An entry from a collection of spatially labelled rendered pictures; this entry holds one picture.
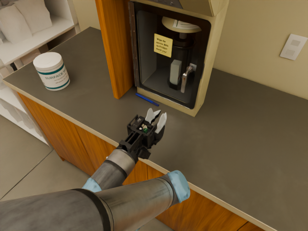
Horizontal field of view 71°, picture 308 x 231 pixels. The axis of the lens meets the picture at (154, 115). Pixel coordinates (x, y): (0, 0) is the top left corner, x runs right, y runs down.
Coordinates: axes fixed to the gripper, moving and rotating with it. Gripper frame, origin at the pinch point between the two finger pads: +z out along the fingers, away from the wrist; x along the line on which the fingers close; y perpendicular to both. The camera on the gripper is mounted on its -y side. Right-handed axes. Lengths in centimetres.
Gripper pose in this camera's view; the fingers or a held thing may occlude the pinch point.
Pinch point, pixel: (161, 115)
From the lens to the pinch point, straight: 72.9
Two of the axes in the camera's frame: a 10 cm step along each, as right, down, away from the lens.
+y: 0.0, -6.6, -7.5
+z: 5.2, -6.4, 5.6
